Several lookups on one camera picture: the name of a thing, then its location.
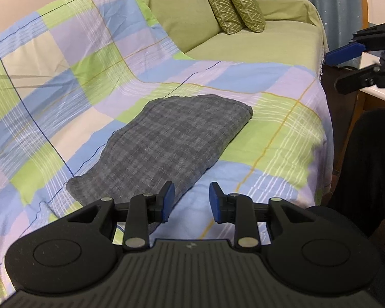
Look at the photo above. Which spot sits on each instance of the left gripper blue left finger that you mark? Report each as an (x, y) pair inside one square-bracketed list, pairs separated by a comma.
[(144, 210)]

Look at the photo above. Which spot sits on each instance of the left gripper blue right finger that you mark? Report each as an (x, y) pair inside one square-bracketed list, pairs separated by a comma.
[(238, 210)]

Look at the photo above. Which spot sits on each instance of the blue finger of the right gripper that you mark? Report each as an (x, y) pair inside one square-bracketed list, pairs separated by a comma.
[(370, 39), (359, 79)]

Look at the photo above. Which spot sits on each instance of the grey plaid shorts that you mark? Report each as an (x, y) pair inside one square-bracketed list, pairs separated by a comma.
[(175, 139)]

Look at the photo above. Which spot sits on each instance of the white wooden chair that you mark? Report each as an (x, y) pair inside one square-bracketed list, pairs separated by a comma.
[(347, 110)]

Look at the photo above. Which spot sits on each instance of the green covered sofa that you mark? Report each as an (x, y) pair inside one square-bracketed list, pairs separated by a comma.
[(294, 33)]

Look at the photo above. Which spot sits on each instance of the green zigzag cushion right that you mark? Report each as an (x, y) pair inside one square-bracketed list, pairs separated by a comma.
[(251, 14)]

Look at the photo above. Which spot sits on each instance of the green zigzag cushion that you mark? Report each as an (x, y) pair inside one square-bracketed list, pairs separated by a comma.
[(251, 14), (227, 16)]

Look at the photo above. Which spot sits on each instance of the plaid blue green sheet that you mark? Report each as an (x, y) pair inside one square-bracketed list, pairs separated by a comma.
[(75, 71)]

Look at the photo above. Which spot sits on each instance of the green zigzag cushion left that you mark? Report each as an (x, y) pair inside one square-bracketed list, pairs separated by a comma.
[(227, 16)]

